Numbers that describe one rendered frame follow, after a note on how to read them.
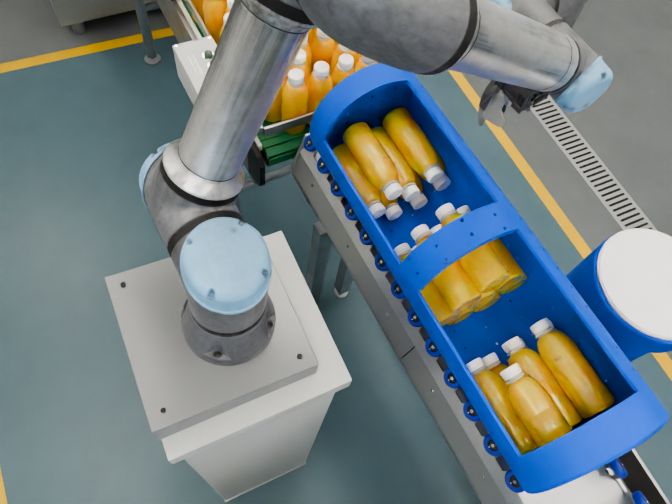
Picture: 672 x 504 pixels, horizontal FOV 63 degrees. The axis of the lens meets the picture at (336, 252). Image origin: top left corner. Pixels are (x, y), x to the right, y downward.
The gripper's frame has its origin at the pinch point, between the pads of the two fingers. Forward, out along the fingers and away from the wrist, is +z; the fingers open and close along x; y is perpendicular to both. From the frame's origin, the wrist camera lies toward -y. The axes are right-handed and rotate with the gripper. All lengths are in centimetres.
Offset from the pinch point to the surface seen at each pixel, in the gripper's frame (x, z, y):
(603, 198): 126, 133, 7
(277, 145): -27, 36, -39
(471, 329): -19.7, 30.1, 29.9
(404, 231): -17.1, 30.3, 2.2
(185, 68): -42, 15, -56
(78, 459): -123, 121, -18
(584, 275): 11.1, 29.2, 34.7
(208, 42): -33, 16, -61
